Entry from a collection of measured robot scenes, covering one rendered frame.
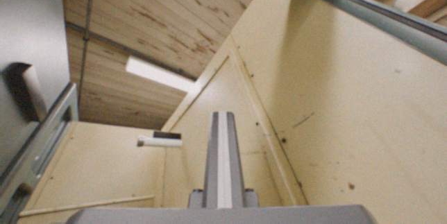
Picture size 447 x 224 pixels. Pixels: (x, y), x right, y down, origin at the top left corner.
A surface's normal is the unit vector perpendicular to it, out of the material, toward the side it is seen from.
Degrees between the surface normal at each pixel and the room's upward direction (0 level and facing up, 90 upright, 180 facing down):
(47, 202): 90
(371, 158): 90
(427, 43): 90
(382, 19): 90
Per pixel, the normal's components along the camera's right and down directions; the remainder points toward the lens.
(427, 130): -0.80, -0.25
